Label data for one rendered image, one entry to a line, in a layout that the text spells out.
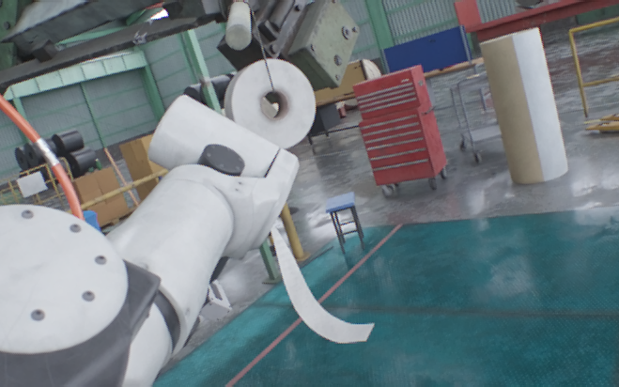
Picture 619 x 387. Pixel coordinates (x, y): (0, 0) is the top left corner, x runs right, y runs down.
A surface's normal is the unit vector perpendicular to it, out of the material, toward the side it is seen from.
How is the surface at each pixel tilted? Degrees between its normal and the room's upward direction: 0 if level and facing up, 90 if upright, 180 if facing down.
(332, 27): 90
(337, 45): 90
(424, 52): 90
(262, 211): 113
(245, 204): 102
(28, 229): 46
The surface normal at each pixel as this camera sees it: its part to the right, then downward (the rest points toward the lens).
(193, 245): 0.81, -0.54
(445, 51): -0.57, 0.36
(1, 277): 0.41, -0.77
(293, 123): 0.44, 0.07
